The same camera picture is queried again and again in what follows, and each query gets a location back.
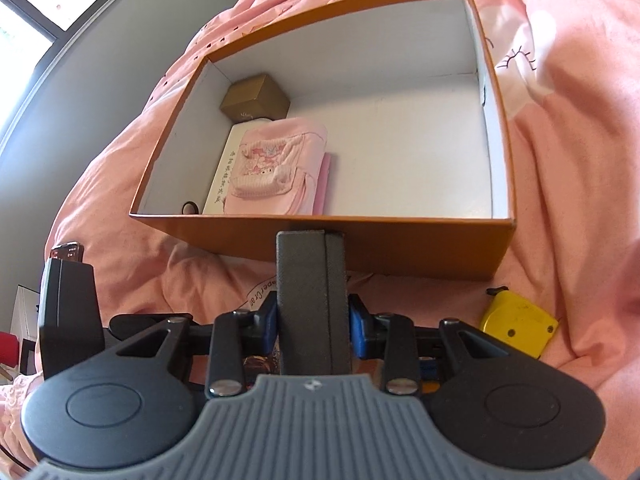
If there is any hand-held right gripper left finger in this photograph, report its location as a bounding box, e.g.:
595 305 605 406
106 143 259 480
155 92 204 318
107 292 278 398

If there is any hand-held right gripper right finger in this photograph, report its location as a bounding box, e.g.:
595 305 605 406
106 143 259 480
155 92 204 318
348 294 543 396

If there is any grey box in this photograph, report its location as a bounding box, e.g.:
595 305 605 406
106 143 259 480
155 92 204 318
276 230 351 376

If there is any orange cardboard box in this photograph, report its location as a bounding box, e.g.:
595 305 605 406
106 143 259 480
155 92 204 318
129 0 516 281

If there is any long white box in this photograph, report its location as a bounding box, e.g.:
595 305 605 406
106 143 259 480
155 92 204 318
202 117 273 215

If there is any yellow tape measure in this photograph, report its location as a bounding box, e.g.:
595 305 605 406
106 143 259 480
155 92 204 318
480 287 559 359

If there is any pink cloth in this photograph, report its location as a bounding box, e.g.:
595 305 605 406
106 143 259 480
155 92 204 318
224 116 329 216

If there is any small gold box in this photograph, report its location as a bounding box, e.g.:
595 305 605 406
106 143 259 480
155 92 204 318
220 73 291 122

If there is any black smartphone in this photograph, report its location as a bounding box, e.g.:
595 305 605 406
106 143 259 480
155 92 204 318
50 241 86 263

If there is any red object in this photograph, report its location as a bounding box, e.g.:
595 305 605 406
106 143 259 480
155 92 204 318
0 331 20 367

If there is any pink printed duvet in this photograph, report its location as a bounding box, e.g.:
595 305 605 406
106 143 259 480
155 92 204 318
0 0 640 480

